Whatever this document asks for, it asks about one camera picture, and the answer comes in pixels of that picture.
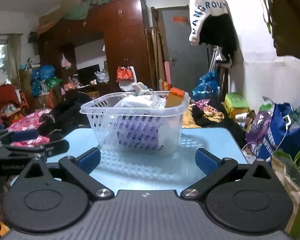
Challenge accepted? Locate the purple snack bag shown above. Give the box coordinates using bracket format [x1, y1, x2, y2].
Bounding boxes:
[246, 111, 272, 155]

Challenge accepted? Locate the pink floral blanket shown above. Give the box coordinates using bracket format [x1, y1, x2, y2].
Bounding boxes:
[7, 109, 51, 147]

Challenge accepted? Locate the orange white hanging bag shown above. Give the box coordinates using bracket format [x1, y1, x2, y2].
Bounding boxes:
[116, 66, 137, 92]

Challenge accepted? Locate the white plush bunny toy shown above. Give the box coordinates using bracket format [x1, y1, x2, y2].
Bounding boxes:
[132, 82, 152, 96]

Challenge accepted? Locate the brown hanging tote bag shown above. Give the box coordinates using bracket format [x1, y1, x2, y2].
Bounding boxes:
[268, 0, 300, 59]

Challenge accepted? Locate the purple tissue box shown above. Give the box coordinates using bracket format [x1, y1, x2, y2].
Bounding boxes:
[116, 122, 159, 151]

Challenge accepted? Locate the black clothing pile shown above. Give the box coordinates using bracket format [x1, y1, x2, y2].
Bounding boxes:
[37, 92, 92, 141]

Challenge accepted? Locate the blue shopping bag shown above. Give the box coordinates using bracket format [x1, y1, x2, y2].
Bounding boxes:
[257, 103, 300, 160]

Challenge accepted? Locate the green yellow box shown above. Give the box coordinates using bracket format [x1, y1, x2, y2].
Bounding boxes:
[224, 93, 250, 120]

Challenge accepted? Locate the clear plastic basket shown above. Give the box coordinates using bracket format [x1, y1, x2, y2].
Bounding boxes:
[80, 92, 190, 155]

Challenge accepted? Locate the blue plastic bag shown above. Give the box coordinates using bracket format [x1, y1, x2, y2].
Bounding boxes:
[191, 71, 219, 101]

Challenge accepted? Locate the dark red wooden wardrobe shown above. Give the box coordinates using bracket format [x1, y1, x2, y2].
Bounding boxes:
[38, 0, 156, 94]

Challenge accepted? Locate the orange capped bottle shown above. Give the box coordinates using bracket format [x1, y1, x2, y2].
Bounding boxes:
[165, 87, 185, 108]

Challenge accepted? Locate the grey metal door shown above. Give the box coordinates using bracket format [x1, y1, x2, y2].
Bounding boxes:
[160, 6, 209, 95]

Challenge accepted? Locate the white black hanging jacket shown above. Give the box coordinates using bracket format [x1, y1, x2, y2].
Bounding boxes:
[189, 0, 237, 61]

